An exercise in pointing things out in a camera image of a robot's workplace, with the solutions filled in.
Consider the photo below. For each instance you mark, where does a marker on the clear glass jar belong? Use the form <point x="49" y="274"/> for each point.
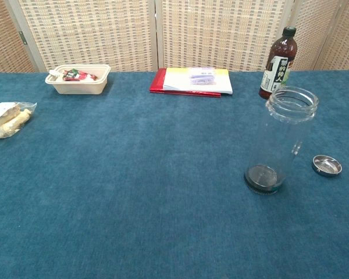
<point x="261" y="178"/>

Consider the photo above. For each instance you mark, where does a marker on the blue tablecloth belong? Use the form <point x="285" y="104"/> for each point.
<point x="133" y="174"/>

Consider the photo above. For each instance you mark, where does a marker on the white booklet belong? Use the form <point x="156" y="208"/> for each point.
<point x="180" y="82"/>

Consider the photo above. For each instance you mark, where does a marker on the beige food tray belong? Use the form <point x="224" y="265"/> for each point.
<point x="78" y="86"/>

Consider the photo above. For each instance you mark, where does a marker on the red snack pouch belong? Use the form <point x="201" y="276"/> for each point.
<point x="75" y="75"/>

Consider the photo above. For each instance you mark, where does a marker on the woven folding screen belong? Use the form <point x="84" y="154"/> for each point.
<point x="90" y="32"/>

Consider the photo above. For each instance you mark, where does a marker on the dark sauce bottle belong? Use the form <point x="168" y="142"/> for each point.
<point x="280" y="49"/>

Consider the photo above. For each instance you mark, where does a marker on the clear bag of snacks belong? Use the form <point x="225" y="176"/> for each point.
<point x="8" y="120"/>

